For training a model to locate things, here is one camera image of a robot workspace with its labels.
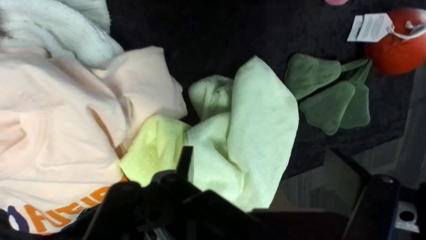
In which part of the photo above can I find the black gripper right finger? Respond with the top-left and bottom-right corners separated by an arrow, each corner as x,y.
330,148 -> 372,213

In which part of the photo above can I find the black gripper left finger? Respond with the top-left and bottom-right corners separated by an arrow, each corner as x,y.
177,147 -> 193,181

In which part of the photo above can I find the yellow microfibre towel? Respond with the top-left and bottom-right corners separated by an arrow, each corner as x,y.
120,115 -> 189,187

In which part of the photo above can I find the pale green white towel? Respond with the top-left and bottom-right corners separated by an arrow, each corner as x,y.
185,56 -> 300,212

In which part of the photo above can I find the peach printed t-shirt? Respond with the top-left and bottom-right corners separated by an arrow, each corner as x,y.
0,47 -> 186,235

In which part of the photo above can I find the red plush radish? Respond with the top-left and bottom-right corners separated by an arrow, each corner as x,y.
285,8 -> 426,136

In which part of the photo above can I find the white t-shirt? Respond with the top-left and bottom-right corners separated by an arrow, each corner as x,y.
0,0 -> 124,68

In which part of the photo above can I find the pink towel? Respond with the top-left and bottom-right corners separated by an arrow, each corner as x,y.
325,0 -> 349,7

